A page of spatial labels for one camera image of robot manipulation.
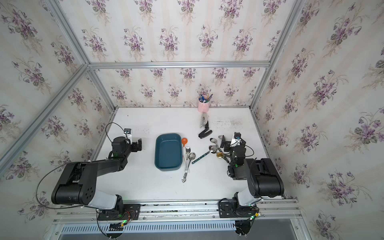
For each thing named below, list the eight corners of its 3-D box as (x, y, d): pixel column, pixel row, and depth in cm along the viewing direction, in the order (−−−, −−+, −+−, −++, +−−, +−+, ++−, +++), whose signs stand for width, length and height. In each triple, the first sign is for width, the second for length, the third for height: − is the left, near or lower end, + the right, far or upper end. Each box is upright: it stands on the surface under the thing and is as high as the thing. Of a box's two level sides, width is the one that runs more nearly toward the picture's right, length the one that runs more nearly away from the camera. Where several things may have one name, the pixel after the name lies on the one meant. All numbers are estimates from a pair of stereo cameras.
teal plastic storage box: (151, 171, 88) (150, 167, 84) (158, 137, 104) (156, 133, 100) (181, 171, 88) (181, 167, 84) (183, 137, 104) (183, 133, 100)
